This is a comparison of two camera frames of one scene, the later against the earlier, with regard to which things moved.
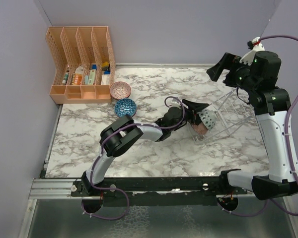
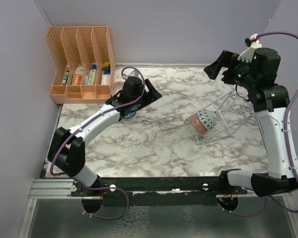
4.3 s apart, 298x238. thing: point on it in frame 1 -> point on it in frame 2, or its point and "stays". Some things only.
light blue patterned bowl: x=208 y=118 stays
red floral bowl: x=200 y=129 stays
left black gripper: x=194 y=118 -> x=152 y=96
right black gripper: x=228 y=61 stays
